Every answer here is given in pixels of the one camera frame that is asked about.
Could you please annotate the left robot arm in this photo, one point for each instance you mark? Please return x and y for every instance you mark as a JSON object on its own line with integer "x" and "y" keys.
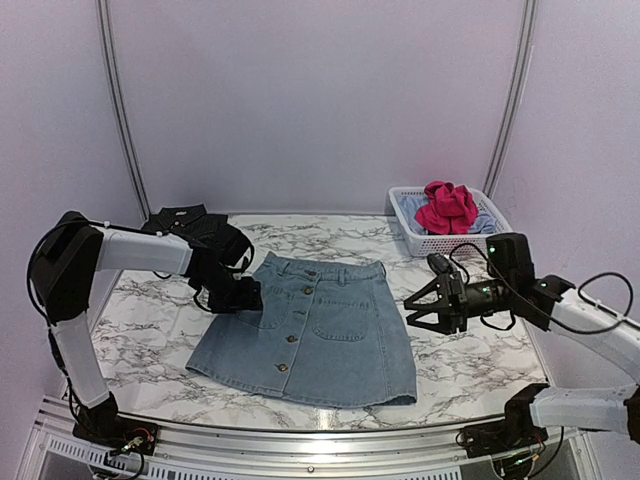
{"x": 190, "y": 242}

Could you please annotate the aluminium front rail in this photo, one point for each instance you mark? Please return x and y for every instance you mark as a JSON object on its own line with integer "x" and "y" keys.
{"x": 194, "y": 451}

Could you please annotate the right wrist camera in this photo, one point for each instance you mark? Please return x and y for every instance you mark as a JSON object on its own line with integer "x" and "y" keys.
{"x": 442, "y": 267}

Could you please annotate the black pinstriped shirt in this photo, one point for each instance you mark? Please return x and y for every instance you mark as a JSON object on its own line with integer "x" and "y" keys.
{"x": 187, "y": 221}

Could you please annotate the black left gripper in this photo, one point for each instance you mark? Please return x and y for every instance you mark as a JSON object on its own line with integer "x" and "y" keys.
{"x": 248, "y": 298}

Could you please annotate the red garment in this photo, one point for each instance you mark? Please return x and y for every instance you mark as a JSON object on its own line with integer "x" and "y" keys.
{"x": 450, "y": 209}

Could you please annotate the grey denim jeans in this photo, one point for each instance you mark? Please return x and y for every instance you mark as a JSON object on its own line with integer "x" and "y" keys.
{"x": 329, "y": 335}

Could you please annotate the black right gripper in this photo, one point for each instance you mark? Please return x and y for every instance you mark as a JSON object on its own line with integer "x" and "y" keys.
{"x": 450, "y": 291}

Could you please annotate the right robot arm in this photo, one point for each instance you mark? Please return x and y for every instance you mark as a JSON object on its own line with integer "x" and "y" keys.
{"x": 590, "y": 350}

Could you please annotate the white plastic laundry basket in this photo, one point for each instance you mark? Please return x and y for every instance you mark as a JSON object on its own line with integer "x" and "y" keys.
{"x": 422, "y": 245}

